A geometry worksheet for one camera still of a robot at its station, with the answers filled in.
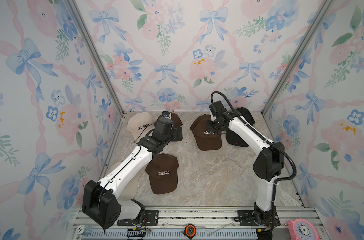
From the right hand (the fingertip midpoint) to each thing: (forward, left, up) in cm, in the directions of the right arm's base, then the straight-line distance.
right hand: (211, 127), depth 91 cm
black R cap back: (+14, -27, -7) cm, 32 cm away
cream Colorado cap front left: (-33, +47, -16) cm, 60 cm away
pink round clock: (-50, -38, -13) cm, 64 cm away
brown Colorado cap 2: (+17, +5, -10) cm, 20 cm away
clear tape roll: (-52, +60, -8) cm, 79 cm away
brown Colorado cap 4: (-24, +28, -8) cm, 38 cm away
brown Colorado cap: (+16, +23, -11) cm, 30 cm away
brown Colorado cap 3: (-4, +4, -6) cm, 8 cm away
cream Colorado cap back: (+9, +48, -7) cm, 49 cm away
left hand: (-8, +21, +8) cm, 24 cm away
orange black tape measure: (-51, +13, -13) cm, 54 cm away
